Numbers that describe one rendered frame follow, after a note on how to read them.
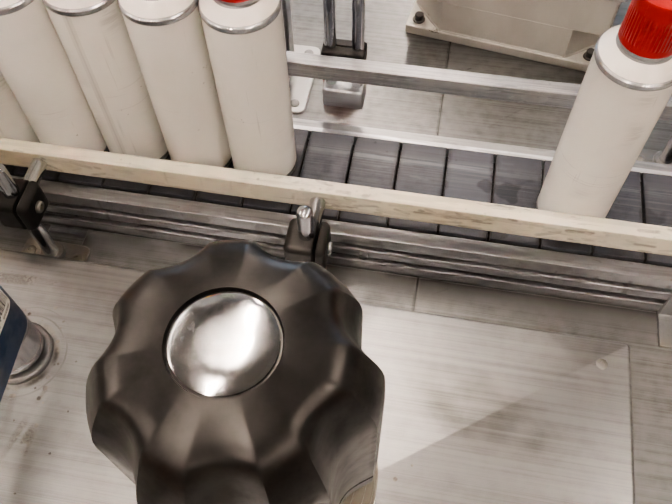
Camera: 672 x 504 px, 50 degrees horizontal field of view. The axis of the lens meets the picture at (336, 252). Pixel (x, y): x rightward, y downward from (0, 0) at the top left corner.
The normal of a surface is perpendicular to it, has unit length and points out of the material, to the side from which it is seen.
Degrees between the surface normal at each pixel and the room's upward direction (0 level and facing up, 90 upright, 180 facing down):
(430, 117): 0
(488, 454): 0
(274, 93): 90
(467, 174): 0
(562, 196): 90
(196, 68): 90
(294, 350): 10
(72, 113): 90
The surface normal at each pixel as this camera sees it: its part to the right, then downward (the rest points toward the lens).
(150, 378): -0.15, -0.36
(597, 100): -0.86, 0.45
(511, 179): -0.02, -0.52
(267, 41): 0.62, 0.66
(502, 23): -0.32, 0.81
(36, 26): 0.81, 0.50
